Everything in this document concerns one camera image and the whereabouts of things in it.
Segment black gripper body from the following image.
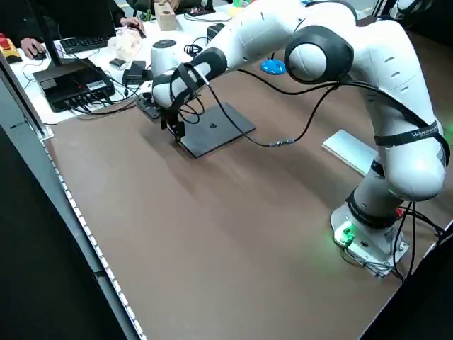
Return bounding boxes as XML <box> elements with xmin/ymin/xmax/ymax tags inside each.
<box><xmin>159</xmin><ymin>103</ymin><xmax>186</xmax><ymax>125</ymax></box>

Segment grey laptop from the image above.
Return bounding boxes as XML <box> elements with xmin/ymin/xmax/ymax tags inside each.
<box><xmin>176</xmin><ymin>103</ymin><xmax>257</xmax><ymax>159</ymax></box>

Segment blue desk lamp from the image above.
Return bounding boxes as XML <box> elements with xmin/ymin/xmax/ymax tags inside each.
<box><xmin>260</xmin><ymin>52</ymin><xmax>287</xmax><ymax>76</ymax></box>

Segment black power adapter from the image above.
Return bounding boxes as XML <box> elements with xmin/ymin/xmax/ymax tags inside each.
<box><xmin>122</xmin><ymin>60</ymin><xmax>153</xmax><ymax>86</ymax></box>

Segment clear plastic bag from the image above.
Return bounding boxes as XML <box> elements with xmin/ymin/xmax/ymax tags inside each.
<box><xmin>106</xmin><ymin>27</ymin><xmax>142</xmax><ymax>64</ymax></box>

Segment small black box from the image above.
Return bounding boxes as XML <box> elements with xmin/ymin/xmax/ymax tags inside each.
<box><xmin>206</xmin><ymin>22</ymin><xmax>228</xmax><ymax>41</ymax></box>

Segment black port hub box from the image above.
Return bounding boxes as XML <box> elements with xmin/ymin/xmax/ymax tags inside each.
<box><xmin>32</xmin><ymin>64</ymin><xmax>116</xmax><ymax>114</ymax></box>

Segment black keyboard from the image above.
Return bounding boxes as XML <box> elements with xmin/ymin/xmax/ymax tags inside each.
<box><xmin>59</xmin><ymin>35</ymin><xmax>111</xmax><ymax>55</ymax></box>

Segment person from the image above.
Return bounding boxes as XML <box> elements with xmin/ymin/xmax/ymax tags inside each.
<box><xmin>125</xmin><ymin>0</ymin><xmax>214</xmax><ymax>16</ymax></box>
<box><xmin>0</xmin><ymin>0</ymin><xmax>127</xmax><ymax>50</ymax></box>

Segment black monitor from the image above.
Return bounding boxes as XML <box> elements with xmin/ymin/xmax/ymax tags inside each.
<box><xmin>35</xmin><ymin>0</ymin><xmax>118</xmax><ymax>69</ymax></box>

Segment red emergency stop button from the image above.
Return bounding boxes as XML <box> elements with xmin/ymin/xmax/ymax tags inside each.
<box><xmin>0</xmin><ymin>32</ymin><xmax>18</xmax><ymax>64</ymax></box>

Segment black desk cable bundle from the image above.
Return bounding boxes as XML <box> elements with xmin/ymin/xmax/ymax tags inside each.
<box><xmin>183</xmin><ymin>36</ymin><xmax>210</xmax><ymax>60</ymax></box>

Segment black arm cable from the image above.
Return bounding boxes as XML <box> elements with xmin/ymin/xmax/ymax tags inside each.
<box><xmin>202</xmin><ymin>69</ymin><xmax>341</xmax><ymax>148</ymax></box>

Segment aluminium table edge rail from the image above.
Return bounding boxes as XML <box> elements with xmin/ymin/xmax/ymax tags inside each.
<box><xmin>0</xmin><ymin>52</ymin><xmax>148</xmax><ymax>340</ymax></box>

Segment black base cables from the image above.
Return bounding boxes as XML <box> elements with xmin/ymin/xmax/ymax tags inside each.
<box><xmin>388</xmin><ymin>200</ymin><xmax>447</xmax><ymax>281</ymax></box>

